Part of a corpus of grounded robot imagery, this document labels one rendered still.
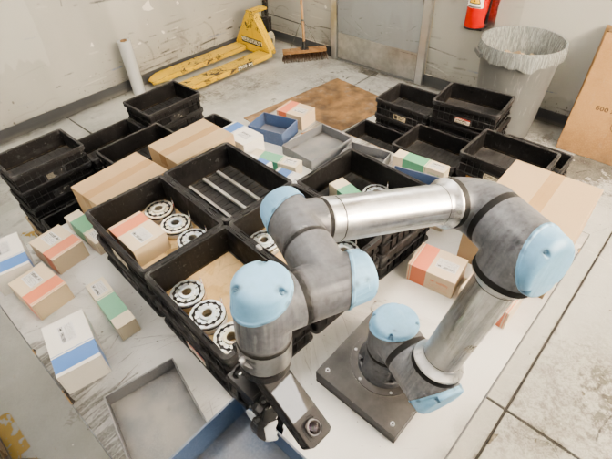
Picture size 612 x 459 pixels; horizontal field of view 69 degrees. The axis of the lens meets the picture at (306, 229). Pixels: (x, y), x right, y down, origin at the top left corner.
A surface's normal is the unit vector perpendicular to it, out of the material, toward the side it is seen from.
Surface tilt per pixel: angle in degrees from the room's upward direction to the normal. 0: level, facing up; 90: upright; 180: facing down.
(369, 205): 32
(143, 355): 0
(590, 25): 90
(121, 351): 0
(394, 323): 4
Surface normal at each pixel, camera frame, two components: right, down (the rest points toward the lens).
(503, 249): -0.84, 0.04
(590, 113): -0.66, 0.34
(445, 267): -0.04, -0.73
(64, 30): 0.74, 0.44
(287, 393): 0.39, -0.48
